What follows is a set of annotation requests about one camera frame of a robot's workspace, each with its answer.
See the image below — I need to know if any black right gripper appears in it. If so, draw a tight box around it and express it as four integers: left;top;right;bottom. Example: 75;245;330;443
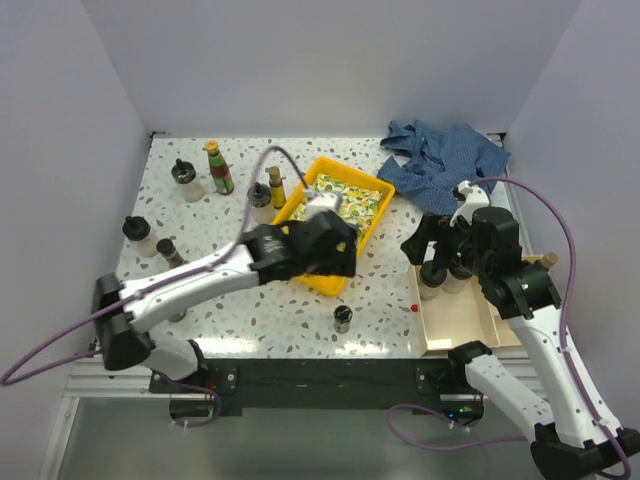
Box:
400;212;490;277

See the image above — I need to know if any dark pepper grinder jar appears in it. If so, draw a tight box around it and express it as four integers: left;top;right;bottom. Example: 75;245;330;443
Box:
333;305;353;334

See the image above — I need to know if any sesame seed shaker jar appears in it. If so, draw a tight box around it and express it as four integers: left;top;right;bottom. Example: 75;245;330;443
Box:
417;260;447;301

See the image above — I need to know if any yellow label oil bottle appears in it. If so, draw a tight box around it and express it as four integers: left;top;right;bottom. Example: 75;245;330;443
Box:
522;252;559;271

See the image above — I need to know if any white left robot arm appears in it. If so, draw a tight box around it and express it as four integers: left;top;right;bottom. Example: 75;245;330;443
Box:
94;211;358;392

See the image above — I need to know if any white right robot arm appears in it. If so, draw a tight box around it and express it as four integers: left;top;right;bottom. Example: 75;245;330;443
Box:
401;206;639;479

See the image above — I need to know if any black lid seasoning jar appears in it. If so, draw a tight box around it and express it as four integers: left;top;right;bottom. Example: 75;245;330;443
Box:
247;182;276;224

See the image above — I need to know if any yellow plastic tray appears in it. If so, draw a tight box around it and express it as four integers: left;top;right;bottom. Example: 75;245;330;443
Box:
272;157;395;297

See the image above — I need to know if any yellow label sauce bottle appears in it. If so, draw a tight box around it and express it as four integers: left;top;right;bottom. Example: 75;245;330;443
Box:
265;166;286;210

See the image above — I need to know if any lemon print cloth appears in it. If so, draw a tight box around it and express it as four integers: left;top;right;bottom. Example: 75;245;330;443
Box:
313;174;383;239

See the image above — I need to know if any cream divided organizer box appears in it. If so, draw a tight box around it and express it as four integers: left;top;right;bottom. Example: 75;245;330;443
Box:
407;266;522;357

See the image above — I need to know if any blue checkered shirt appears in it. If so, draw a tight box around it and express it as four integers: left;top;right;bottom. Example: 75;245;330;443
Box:
377;120;510;216

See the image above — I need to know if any red chili sauce bottle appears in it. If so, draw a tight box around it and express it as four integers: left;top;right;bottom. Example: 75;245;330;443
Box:
204;140;235;196

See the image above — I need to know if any white powder shaker jar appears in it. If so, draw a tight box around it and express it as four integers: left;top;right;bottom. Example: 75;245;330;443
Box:
171;158;205;203

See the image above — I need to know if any white salt shaker jar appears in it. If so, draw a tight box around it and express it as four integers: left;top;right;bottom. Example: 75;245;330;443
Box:
122;216;159;258

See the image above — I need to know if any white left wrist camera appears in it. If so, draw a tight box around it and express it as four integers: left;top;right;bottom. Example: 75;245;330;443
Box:
304;189;342;219

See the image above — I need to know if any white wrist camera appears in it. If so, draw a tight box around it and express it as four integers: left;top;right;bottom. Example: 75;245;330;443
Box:
449;180;491;227
304;189;342;219

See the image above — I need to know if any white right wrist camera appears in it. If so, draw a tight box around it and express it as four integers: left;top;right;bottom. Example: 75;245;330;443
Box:
449;180;491;227

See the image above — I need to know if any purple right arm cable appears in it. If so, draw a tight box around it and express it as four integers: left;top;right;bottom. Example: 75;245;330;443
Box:
388;177;634;479

